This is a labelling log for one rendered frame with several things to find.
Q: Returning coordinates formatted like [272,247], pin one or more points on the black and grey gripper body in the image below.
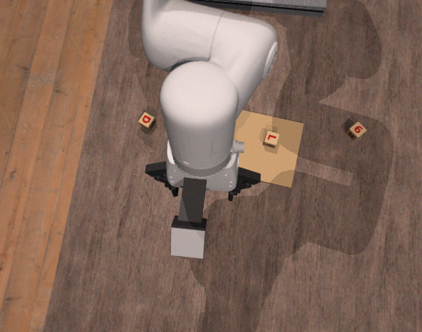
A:
[225,180]

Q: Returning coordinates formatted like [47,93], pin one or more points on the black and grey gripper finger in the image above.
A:
[245,180]
[156,170]

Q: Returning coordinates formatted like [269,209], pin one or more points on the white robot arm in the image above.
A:
[216,60]

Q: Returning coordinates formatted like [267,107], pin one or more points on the beige block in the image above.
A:
[271,139]
[147,121]
[355,131]

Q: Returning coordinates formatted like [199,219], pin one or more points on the tan flat mat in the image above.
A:
[275,165]

